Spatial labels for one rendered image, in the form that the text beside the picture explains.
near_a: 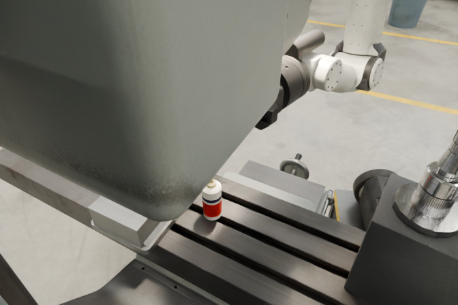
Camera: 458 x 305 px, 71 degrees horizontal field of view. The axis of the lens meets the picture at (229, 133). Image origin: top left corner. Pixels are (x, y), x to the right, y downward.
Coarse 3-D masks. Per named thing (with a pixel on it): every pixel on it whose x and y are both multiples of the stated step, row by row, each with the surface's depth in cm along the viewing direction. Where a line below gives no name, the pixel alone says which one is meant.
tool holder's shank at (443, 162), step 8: (456, 136) 38; (456, 144) 38; (448, 152) 40; (456, 152) 39; (440, 160) 41; (448, 160) 40; (456, 160) 39; (440, 168) 41; (448, 168) 40; (456, 168) 39; (448, 176) 41; (456, 176) 41
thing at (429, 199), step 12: (420, 180) 44; (420, 192) 44; (432, 192) 42; (444, 192) 41; (456, 192) 40; (420, 204) 44; (432, 204) 42; (444, 204) 42; (432, 216) 44; (444, 216) 44
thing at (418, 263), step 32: (384, 192) 49; (384, 224) 45; (416, 224) 43; (448, 224) 43; (384, 256) 47; (416, 256) 44; (448, 256) 41; (352, 288) 55; (384, 288) 50; (416, 288) 46; (448, 288) 43
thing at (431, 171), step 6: (432, 162) 43; (426, 168) 43; (432, 168) 42; (426, 174) 42; (432, 174) 41; (438, 174) 41; (432, 180) 41; (438, 180) 41; (444, 180) 40; (450, 180) 40; (456, 180) 40; (438, 186) 41; (444, 186) 40; (450, 186) 40; (456, 186) 40
